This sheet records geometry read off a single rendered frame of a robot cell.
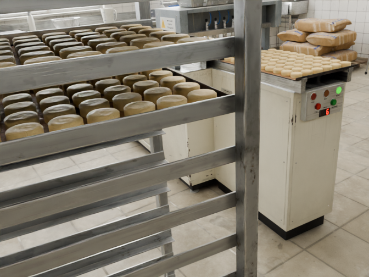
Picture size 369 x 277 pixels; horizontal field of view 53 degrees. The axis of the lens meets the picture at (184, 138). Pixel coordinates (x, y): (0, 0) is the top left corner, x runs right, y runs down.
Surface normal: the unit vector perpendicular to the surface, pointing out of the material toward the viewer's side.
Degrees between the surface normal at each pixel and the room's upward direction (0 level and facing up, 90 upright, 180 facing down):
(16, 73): 90
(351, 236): 0
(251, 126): 90
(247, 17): 90
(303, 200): 90
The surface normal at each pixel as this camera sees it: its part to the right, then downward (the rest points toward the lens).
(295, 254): -0.06, -0.92
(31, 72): 0.43, 0.32
